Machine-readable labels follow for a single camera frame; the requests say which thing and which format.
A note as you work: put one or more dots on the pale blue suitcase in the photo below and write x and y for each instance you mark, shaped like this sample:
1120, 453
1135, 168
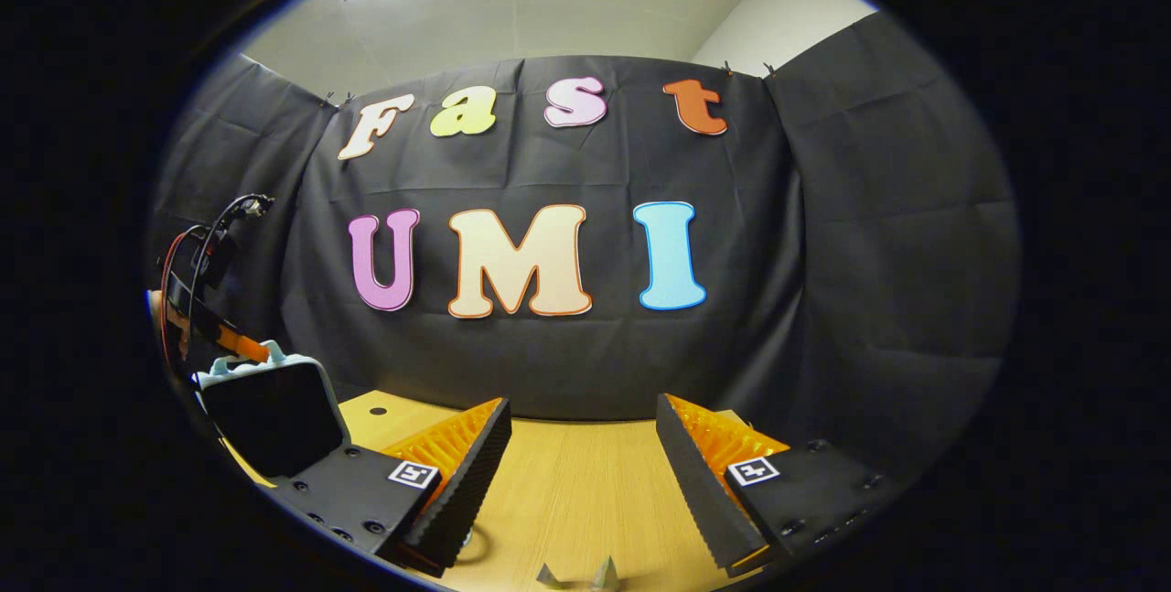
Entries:
274, 409

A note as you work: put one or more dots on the small silver sachet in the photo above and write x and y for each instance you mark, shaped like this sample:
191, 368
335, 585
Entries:
552, 579

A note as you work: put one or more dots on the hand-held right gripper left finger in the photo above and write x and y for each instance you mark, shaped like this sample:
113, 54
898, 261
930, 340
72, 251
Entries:
467, 491

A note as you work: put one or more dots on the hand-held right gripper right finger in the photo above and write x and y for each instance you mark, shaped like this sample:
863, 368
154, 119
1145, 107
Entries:
704, 500

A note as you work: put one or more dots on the pale green sachet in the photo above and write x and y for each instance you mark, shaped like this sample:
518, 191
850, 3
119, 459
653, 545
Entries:
607, 575

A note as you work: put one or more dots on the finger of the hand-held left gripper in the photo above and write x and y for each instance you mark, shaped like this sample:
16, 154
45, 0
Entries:
224, 336

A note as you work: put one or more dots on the black backdrop cloth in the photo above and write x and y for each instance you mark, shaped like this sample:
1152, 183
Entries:
604, 173

